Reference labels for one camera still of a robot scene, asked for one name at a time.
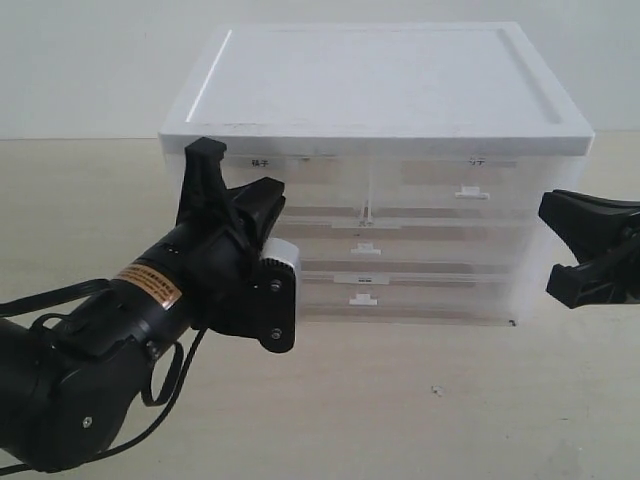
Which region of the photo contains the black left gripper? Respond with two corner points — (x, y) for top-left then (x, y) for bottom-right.
(162, 137), (299, 354)

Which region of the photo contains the white translucent drawer cabinet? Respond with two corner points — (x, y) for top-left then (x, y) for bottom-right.
(159, 22), (594, 325)

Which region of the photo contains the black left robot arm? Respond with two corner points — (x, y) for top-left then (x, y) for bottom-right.
(1, 137), (300, 475)

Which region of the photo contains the clear plastic container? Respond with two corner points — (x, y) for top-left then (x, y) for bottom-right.
(274, 223), (538, 274)
(299, 272), (523, 323)

